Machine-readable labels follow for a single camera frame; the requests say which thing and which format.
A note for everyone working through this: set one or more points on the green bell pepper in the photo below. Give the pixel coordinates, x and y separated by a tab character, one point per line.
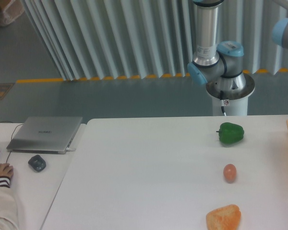
230	133

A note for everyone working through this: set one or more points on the forearm in cream sleeve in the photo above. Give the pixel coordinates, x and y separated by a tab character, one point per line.
8	206

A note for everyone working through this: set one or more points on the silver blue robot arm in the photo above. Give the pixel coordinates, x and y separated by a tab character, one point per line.
211	60

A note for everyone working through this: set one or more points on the person's hand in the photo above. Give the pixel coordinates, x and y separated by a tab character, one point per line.
6	170

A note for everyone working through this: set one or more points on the brown egg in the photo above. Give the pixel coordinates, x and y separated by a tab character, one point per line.
230	172

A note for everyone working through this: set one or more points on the orange bread piece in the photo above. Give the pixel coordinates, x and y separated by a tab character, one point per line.
224	218

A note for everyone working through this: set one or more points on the grey folding screen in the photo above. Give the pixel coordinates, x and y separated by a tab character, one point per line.
113	38

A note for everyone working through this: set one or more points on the silver closed laptop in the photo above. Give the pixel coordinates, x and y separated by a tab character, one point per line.
45	134

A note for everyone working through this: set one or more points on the dark grey small case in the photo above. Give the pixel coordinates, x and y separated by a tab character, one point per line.
37	163

